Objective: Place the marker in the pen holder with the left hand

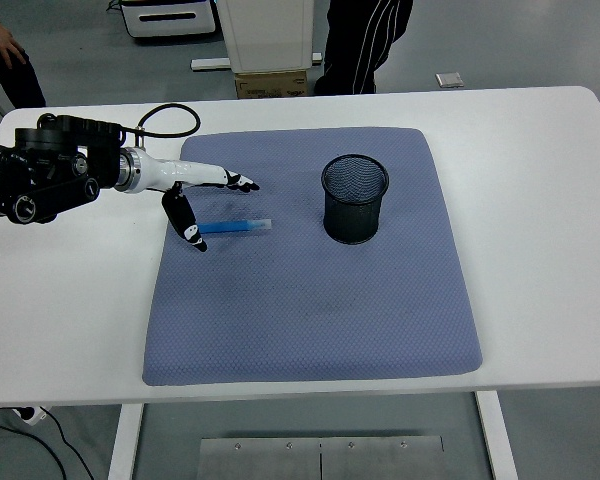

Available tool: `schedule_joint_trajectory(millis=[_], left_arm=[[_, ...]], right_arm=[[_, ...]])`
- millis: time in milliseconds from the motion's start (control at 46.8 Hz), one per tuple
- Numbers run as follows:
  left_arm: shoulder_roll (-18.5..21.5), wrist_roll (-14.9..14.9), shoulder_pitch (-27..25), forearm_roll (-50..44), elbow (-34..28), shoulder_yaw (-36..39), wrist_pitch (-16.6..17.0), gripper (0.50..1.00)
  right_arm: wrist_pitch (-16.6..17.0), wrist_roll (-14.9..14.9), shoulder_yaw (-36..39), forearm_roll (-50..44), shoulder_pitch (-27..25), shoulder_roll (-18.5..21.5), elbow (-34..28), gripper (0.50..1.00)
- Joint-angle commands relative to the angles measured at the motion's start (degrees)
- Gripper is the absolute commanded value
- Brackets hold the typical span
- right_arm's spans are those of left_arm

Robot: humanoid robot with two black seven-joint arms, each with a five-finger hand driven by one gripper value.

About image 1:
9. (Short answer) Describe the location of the white appliance with dark slot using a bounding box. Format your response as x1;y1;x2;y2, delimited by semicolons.
119;0;218;39

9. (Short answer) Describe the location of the black floor cable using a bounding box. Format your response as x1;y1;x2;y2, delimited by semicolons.
0;410;67;480
42;408;96;480

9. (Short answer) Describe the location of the black mesh pen holder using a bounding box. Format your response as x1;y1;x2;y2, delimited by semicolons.
321;153;391;246

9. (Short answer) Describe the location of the white table leg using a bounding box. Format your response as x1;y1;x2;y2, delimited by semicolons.
106;402;145;480
473;390;519;480

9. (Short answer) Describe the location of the blue-grey textured mat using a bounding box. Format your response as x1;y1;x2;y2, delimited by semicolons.
142;127;484;387

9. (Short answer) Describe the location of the blue marker with clear cap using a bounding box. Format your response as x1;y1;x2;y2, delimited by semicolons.
198;217;274;236

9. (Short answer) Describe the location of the white pedestal cabinet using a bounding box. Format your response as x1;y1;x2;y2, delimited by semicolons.
216;0;317;74

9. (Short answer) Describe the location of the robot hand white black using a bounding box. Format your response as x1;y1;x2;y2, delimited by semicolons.
138;149;261;254

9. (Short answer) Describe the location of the person in striped trousers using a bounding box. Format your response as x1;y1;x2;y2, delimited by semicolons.
313;0;414;97

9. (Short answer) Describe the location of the cardboard box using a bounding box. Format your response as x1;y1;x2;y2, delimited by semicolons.
234;69;309;100

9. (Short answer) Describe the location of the grey metal plate with screws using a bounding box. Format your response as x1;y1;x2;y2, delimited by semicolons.
198;435;445;480

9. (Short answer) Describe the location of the white power strip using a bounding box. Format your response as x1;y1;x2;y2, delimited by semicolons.
10;405;49;427

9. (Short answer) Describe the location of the white pedestal base bar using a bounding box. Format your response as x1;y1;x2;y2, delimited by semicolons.
190;51;324;72

